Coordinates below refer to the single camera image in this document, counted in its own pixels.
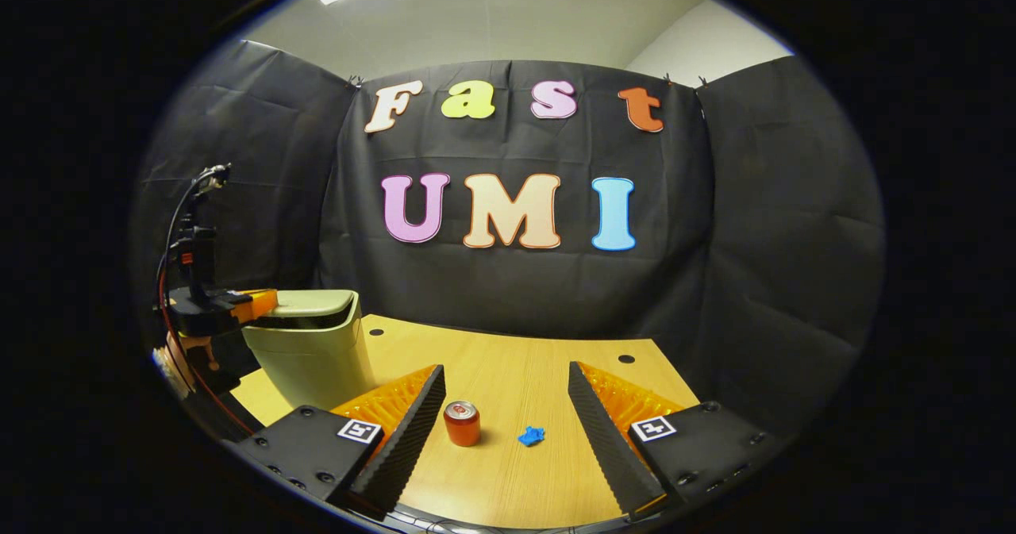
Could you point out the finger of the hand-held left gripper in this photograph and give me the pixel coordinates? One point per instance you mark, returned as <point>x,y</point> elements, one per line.
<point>258,304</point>

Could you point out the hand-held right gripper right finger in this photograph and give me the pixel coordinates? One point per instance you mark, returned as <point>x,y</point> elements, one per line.
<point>603,439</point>

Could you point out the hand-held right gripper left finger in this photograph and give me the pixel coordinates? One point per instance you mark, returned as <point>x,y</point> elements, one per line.
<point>413,439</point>

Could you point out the red pop can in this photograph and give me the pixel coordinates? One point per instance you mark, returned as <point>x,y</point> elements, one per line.
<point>462,427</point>

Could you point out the blue paper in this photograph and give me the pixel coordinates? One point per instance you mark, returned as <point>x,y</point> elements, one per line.
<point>531,436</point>

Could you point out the green desktop garbage bin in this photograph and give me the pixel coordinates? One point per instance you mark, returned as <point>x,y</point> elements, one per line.
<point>317,359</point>

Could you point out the wooden desktop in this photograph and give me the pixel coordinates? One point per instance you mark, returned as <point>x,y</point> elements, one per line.
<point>516,359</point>

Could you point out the black backdrop cloth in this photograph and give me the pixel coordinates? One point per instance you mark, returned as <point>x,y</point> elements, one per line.
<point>754,240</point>

